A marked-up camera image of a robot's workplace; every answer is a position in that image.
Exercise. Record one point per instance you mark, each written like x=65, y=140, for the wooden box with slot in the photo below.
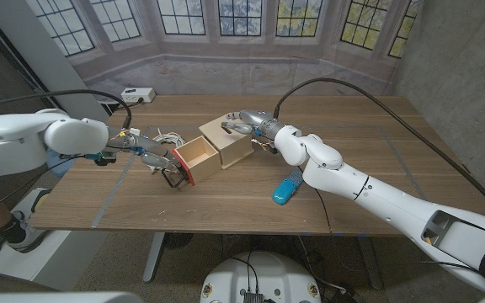
x=238, y=153

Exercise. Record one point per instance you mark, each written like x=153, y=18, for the yellow and black foot pedal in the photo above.
x=42, y=200

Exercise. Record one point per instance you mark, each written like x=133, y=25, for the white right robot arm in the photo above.
x=394, y=206

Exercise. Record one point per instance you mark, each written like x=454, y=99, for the black floor fan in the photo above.
x=179, y=240

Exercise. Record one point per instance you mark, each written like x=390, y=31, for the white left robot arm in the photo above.
x=15, y=147

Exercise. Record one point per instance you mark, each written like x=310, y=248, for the grey table leg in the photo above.
x=153, y=256
x=371, y=263

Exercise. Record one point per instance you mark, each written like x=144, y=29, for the round blue stool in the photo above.
x=55, y=165

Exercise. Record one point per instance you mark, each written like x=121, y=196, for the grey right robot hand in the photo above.
x=259, y=122

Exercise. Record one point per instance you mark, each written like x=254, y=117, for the white power strip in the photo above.
x=137, y=94

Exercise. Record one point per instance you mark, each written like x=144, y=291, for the turquoise remote control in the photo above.
x=284, y=191

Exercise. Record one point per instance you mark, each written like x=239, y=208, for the printed window backdrop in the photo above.
x=242, y=76

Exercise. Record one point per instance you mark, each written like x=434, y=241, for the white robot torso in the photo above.
x=268, y=273

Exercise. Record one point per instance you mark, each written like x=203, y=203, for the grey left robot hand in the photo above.
x=150, y=147

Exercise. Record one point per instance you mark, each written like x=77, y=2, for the white floor platform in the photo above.
x=57, y=261

